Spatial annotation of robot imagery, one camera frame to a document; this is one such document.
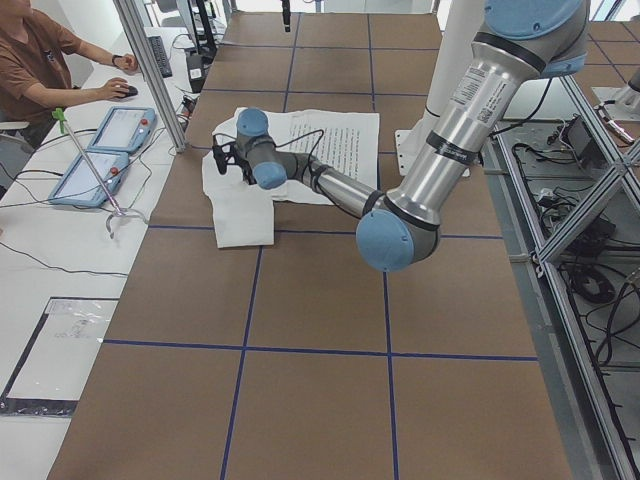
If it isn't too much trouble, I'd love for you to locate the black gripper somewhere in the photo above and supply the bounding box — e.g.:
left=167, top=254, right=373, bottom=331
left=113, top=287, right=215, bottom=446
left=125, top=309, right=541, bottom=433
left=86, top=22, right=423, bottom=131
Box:
left=227, top=0, right=291, bottom=185

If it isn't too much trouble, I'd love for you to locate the white long-sleeve printed shirt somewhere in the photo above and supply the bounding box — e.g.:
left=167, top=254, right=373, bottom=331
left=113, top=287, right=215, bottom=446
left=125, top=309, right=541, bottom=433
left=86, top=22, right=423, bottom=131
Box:
left=202, top=107, right=380, bottom=249

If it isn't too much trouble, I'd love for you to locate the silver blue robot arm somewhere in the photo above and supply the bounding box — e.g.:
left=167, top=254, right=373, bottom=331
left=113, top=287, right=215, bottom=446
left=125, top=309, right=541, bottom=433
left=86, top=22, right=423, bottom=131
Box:
left=216, top=1, right=590, bottom=272

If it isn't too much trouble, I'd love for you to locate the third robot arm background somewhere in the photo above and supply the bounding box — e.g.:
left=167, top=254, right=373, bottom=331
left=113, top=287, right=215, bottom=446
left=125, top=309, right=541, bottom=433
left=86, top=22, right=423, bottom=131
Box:
left=592, top=70, right=639, bottom=122

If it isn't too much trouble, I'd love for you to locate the black keyboard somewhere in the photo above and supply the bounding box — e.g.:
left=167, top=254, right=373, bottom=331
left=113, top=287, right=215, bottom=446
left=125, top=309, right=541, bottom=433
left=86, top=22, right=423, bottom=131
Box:
left=148, top=35, right=173, bottom=78

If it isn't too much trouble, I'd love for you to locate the black computer mouse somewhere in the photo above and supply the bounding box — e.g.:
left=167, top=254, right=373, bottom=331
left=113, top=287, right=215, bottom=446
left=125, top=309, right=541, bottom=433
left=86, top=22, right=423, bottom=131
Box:
left=119, top=85, right=138, bottom=98

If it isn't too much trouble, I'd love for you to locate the blue teach pendant far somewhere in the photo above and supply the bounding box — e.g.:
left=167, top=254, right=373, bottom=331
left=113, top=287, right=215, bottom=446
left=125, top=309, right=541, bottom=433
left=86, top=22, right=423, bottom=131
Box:
left=88, top=107, right=157, bottom=154

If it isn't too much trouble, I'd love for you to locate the blue teach pendant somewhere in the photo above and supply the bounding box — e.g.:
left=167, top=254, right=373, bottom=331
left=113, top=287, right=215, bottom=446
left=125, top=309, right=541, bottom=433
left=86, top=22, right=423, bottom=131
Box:
left=48, top=151, right=129, bottom=208
left=88, top=107, right=157, bottom=154

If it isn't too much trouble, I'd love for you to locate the metal rod green tip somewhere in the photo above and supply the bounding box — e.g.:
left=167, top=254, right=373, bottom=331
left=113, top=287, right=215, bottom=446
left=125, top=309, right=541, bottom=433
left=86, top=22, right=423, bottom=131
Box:
left=52, top=107, right=149, bottom=239

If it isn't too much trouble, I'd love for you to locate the person in brown shirt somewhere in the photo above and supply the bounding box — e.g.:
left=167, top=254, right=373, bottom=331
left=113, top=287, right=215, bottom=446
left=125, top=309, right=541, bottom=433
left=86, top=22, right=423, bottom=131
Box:
left=1, top=1, right=138, bottom=149

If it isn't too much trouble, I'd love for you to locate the blue teach pendant near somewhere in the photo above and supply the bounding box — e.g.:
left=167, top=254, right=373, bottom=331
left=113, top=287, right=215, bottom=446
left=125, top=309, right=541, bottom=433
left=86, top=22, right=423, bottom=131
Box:
left=48, top=151, right=129, bottom=208

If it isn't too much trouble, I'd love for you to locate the aluminium frame post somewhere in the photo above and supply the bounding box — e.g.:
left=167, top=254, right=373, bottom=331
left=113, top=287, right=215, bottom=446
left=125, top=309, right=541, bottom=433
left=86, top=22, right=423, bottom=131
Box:
left=113, top=0, right=187, bottom=153

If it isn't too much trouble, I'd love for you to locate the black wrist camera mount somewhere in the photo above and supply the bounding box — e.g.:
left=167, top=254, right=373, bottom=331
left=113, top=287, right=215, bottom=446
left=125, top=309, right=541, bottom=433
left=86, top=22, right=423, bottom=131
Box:
left=211, top=134, right=236, bottom=175

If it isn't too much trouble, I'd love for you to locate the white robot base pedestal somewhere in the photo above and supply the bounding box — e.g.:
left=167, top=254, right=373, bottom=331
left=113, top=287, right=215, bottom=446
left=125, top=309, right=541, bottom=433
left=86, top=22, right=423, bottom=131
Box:
left=395, top=0, right=485, bottom=176

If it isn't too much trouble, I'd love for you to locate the aluminium frame rack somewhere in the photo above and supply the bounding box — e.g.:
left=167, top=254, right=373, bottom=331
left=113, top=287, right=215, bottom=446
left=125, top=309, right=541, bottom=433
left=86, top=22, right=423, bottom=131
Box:
left=483, top=77, right=639, bottom=479

